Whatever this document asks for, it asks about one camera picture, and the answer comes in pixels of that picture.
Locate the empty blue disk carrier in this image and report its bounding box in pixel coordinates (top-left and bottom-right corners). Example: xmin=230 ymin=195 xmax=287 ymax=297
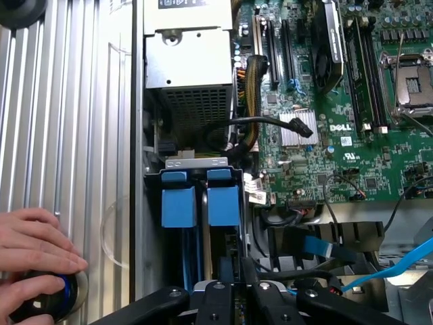
xmin=160 ymin=170 xmax=200 ymax=284

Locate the person's right hand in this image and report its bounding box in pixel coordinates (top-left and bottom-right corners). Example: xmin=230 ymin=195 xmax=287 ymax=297
xmin=0 ymin=274 xmax=67 ymax=325

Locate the white barcode tag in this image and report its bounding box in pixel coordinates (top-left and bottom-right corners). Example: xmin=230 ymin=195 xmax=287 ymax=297
xmin=242 ymin=175 xmax=272 ymax=206

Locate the open grey PC case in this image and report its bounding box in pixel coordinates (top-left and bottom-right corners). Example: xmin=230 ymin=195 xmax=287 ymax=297
xmin=130 ymin=0 xmax=433 ymax=325

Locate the clear round disc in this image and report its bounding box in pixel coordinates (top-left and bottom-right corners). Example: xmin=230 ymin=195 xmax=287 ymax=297
xmin=107 ymin=0 xmax=133 ymax=55
xmin=100 ymin=196 xmax=133 ymax=270

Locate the hard drive in blue caddy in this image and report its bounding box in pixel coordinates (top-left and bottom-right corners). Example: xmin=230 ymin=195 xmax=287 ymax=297
xmin=143 ymin=156 xmax=251 ymax=285

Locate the green motherboard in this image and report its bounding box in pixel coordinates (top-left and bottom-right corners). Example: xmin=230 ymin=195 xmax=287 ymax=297
xmin=233 ymin=0 xmax=433 ymax=207

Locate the silver finned heat sink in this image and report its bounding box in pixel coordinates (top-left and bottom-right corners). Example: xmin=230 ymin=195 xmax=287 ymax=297
xmin=279 ymin=110 xmax=319 ymax=148

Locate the silver socket cover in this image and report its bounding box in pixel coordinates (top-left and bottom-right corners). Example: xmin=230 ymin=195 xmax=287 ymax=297
xmin=394 ymin=110 xmax=433 ymax=136

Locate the grey power supply with label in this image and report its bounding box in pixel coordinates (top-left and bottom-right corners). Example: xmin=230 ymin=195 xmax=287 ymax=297
xmin=141 ymin=0 xmax=235 ymax=150

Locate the black RAM slot bank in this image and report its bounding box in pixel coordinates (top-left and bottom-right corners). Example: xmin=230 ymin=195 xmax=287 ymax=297
xmin=344 ymin=15 xmax=390 ymax=135

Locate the black expansion slot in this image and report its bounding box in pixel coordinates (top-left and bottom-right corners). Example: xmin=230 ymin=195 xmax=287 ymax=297
xmin=281 ymin=18 xmax=296 ymax=83
xmin=266 ymin=18 xmax=281 ymax=86

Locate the black graphics card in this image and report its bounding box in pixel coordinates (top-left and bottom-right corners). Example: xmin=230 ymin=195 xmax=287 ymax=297
xmin=310 ymin=0 xmax=346 ymax=95

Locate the CPU socket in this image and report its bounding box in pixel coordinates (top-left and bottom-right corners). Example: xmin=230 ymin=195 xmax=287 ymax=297
xmin=378 ymin=50 xmax=433 ymax=118

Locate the silver locking lever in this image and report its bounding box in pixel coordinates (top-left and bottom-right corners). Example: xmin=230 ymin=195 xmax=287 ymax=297
xmin=392 ymin=30 xmax=406 ymax=114

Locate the beige expansion slot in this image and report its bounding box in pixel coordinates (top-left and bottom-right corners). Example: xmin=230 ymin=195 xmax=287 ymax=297
xmin=251 ymin=15 xmax=264 ymax=57

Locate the black round stand foot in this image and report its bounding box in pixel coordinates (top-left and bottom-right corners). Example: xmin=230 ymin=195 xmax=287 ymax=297
xmin=0 ymin=0 xmax=48 ymax=30

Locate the black plastic air duct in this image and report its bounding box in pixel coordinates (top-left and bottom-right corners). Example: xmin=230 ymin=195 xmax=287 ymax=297
xmin=256 ymin=221 xmax=386 ymax=282

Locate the blue data wire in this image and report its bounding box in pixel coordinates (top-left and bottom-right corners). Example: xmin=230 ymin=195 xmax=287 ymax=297
xmin=302 ymin=234 xmax=433 ymax=294

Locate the thin black looped wire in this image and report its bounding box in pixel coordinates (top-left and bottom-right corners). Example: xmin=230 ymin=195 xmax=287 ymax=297
xmin=322 ymin=171 xmax=367 ymax=225

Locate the black wire with flat connector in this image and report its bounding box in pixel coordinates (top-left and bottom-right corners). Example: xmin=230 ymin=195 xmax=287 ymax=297
xmin=202 ymin=116 xmax=315 ymax=150

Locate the yellow black wire bundle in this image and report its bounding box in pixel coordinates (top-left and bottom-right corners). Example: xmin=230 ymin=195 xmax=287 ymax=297
xmin=236 ymin=55 xmax=270 ymax=155

